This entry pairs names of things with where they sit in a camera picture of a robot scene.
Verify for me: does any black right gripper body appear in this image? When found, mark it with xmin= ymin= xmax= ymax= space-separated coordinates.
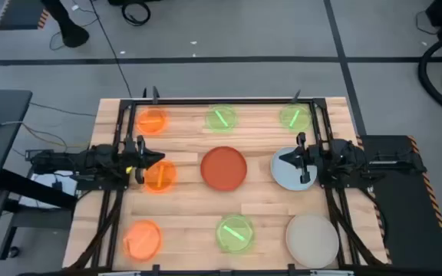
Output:
xmin=296 ymin=132 xmax=320 ymax=185

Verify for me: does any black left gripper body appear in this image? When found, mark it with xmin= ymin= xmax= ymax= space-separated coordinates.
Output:
xmin=123 ymin=134 xmax=147 ymax=185

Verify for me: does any light blue-grey plastic plate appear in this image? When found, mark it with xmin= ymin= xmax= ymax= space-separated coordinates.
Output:
xmin=269 ymin=146 xmax=318 ymax=192

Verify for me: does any translucent orange plastic plate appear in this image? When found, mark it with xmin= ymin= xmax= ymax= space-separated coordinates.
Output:
xmin=135 ymin=107 xmax=169 ymax=136
xmin=143 ymin=159 xmax=178 ymax=194
xmin=122 ymin=219 xmax=163 ymax=263

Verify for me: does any translucent green plastic plate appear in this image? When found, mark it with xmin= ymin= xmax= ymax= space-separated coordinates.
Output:
xmin=204 ymin=104 xmax=239 ymax=134
xmin=279 ymin=103 xmax=313 ymax=131
xmin=215 ymin=214 xmax=256 ymax=254

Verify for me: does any beige plastic plate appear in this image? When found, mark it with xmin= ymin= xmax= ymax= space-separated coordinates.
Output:
xmin=285 ymin=213 xmax=340 ymax=269

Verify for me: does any opaque red-orange plastic plate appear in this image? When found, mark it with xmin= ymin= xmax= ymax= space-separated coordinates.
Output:
xmin=200 ymin=146 xmax=248 ymax=192

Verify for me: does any white box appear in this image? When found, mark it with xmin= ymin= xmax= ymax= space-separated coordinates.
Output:
xmin=18 ymin=172 xmax=78 ymax=210

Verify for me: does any black desk beam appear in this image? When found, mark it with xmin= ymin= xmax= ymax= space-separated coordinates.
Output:
xmin=0 ymin=168 xmax=78 ymax=211

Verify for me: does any black hazard-striped floor mat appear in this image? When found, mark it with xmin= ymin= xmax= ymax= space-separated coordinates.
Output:
xmin=355 ymin=133 xmax=442 ymax=271

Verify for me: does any black desk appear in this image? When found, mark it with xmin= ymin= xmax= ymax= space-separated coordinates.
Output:
xmin=0 ymin=89 xmax=33 ymax=195

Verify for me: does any person's leg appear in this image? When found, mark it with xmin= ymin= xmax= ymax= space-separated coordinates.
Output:
xmin=40 ymin=0 xmax=91 ymax=49

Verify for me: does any small black hazard-striped mat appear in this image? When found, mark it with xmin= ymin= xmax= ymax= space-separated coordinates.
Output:
xmin=0 ymin=0 xmax=49 ymax=31

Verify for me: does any black metal table frame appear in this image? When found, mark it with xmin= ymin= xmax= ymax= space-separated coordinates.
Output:
xmin=69 ymin=97 xmax=389 ymax=276

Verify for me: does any yellow floor cable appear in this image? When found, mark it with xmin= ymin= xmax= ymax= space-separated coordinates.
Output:
xmin=21 ymin=122 xmax=91 ymax=149

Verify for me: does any long black floor cable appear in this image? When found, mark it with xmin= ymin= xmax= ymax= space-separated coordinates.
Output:
xmin=89 ymin=0 xmax=133 ymax=99

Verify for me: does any thick black hose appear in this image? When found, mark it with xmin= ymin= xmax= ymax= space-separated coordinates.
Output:
xmin=417 ymin=32 xmax=442 ymax=120

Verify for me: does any coiled black cable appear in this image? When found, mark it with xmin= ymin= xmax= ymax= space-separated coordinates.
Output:
xmin=120 ymin=1 xmax=152 ymax=27

